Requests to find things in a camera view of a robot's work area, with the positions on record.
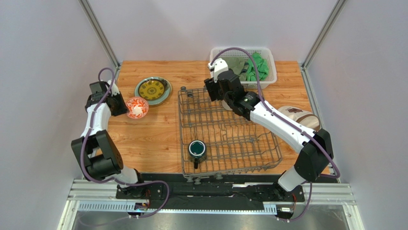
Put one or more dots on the red patterned white bowl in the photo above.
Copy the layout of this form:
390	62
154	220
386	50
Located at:
137	107

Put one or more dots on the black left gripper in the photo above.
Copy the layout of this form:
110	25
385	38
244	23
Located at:
123	109

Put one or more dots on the aluminium frame post left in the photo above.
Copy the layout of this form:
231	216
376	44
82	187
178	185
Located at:
89	12

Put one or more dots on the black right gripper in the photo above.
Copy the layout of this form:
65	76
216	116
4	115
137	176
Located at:
213	90

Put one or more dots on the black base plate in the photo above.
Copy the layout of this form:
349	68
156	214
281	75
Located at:
242	192

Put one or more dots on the grey wire dish rack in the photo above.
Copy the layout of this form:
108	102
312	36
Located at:
234	144

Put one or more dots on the cream bird plate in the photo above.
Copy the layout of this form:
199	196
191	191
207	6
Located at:
170	87

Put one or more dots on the bright green cloth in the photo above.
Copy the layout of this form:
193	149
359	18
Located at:
261	65

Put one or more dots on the white plastic basket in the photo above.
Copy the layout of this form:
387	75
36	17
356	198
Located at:
246	52

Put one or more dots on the aluminium frame post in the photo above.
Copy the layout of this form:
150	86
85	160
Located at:
89	12
335	12

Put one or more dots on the olive green cloth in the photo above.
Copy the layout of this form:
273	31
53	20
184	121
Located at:
238	65

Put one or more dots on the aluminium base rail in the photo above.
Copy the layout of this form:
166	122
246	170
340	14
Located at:
88	196

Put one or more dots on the beige plastic cup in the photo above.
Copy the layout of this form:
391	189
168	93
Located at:
226	106

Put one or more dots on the cream brown cap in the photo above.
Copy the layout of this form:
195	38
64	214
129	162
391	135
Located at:
303	117

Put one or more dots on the yellow patterned plate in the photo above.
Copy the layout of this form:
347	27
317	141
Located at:
151	89

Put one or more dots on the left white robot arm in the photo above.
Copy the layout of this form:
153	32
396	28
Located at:
98	157

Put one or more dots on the dark green mug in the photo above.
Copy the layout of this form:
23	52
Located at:
197	151

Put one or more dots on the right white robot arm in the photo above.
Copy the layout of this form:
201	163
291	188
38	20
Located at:
314	148

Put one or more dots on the aluminium frame post right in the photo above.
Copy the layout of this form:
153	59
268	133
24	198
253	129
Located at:
335	12

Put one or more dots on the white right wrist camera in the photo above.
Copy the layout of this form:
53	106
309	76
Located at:
217	67

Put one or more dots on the pale green flower plate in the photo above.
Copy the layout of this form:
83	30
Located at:
160	100

